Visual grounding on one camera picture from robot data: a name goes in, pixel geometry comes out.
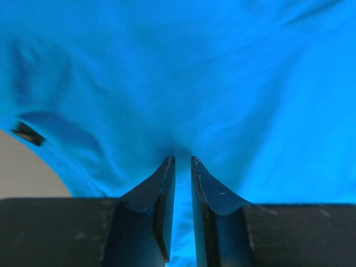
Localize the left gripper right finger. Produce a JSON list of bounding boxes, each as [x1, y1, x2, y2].
[[191, 156, 355, 266]]

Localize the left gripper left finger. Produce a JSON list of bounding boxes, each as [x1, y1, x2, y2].
[[1, 157, 175, 267]]

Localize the blue t shirt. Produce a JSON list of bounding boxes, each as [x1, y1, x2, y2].
[[1, 1, 355, 266]]

